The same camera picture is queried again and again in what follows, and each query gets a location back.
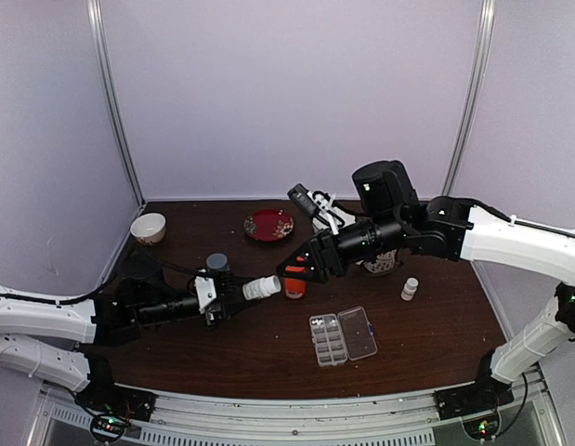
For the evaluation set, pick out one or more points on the clear plastic pill organizer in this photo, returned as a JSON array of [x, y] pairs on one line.
[[345, 336]]

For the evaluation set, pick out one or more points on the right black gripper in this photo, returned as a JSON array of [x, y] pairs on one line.
[[323, 253]]

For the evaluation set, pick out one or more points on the white ceramic rice bowl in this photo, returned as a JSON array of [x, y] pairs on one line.
[[149, 229]]

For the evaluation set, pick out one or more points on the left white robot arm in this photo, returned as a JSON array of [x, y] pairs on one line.
[[147, 293]]

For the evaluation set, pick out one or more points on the grey lid vitamin bottle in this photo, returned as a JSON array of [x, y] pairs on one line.
[[217, 263]]

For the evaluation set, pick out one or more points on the floral mug yellow inside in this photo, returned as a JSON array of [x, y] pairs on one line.
[[383, 264]]

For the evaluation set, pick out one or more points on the orange pill bottle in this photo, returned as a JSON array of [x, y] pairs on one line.
[[294, 288]]

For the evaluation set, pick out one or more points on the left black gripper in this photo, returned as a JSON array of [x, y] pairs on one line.
[[223, 312]]

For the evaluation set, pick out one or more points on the front aluminium rail base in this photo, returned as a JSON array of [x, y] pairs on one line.
[[409, 418]]

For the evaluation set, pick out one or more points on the small white bottle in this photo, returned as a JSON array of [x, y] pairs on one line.
[[261, 288], [409, 289]]

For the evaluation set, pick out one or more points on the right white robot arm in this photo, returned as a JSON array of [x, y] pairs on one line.
[[453, 229]]

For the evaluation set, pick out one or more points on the right aluminium frame post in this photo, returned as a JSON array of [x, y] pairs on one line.
[[479, 66]]

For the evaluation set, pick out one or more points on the red floral plate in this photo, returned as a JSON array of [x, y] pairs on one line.
[[268, 225]]

